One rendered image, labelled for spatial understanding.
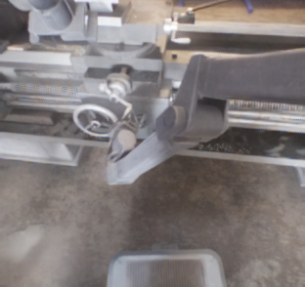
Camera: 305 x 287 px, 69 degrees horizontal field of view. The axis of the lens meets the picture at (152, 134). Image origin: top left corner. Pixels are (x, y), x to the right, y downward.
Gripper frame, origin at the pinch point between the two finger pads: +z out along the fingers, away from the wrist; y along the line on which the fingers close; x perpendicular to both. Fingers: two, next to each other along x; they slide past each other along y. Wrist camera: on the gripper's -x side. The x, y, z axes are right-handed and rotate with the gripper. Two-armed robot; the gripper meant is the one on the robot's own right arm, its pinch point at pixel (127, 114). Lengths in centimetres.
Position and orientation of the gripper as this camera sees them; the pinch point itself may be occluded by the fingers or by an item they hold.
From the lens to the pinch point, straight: 82.9
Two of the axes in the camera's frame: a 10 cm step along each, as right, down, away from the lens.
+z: 1.3, -7.8, 6.2
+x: -7.3, -4.9, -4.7
